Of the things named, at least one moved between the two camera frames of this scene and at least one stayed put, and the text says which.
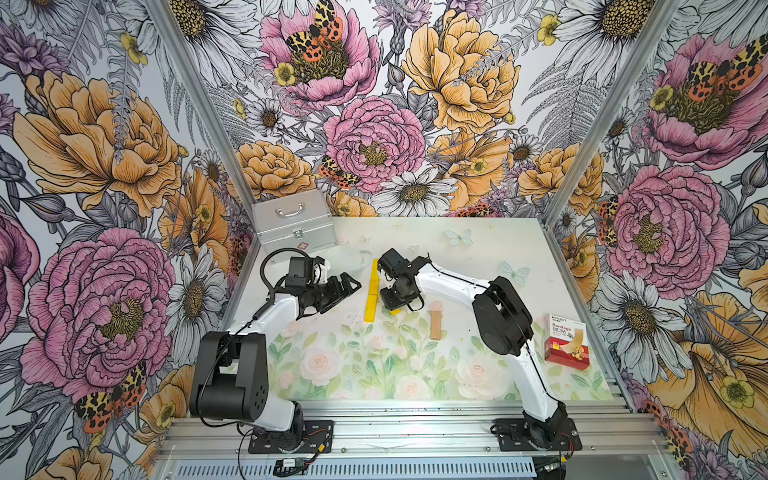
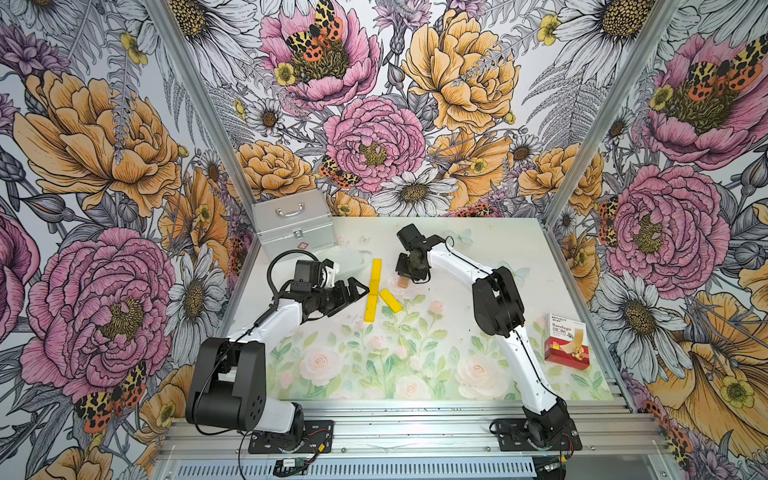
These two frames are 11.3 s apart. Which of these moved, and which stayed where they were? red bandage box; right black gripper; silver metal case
Moved: right black gripper
Stayed: red bandage box; silver metal case
